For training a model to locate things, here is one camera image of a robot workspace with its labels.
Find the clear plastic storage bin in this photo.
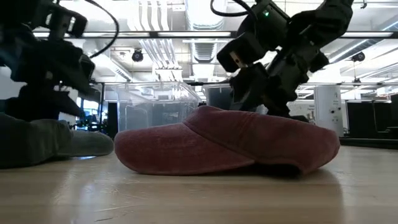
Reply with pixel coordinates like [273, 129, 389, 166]
[203, 83, 238, 111]

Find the silver ventilation duct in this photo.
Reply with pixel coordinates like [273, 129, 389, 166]
[185, 0, 225, 82]

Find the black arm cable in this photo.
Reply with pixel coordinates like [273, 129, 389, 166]
[210, 0, 250, 17]
[83, 0, 121, 59]

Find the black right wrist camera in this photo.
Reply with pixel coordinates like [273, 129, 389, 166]
[216, 0, 292, 73]

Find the red corduroy cap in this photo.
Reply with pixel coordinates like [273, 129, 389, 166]
[114, 105, 341, 176]

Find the clear plastic container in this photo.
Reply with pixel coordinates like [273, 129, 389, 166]
[116, 81, 203, 132]

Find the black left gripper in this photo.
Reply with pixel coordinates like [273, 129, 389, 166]
[0, 24, 101, 123]

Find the white cylindrical appliance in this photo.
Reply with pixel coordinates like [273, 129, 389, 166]
[313, 85, 345, 138]

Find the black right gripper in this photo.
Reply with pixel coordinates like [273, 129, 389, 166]
[229, 29, 330, 123]

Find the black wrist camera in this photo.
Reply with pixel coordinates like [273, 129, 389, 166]
[30, 0, 88, 40]
[216, 0, 292, 73]

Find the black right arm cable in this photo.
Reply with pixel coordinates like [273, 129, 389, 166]
[210, 0, 250, 17]

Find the black monitor row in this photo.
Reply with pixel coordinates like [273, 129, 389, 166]
[346, 94, 398, 140]

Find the grey-green cap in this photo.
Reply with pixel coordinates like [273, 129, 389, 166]
[0, 112, 115, 170]

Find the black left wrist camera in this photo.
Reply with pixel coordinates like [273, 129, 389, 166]
[30, 0, 88, 40]

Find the black ceiling dome camera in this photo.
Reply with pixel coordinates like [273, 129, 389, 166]
[131, 49, 145, 63]
[351, 51, 366, 63]

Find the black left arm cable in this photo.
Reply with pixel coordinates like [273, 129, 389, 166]
[83, 0, 121, 59]

